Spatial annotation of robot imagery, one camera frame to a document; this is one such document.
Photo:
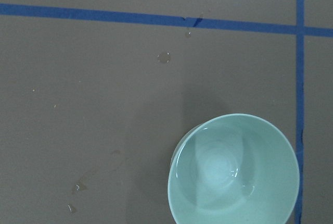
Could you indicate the mint green ceramic bowl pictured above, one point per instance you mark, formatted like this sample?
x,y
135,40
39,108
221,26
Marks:
x,y
235,168

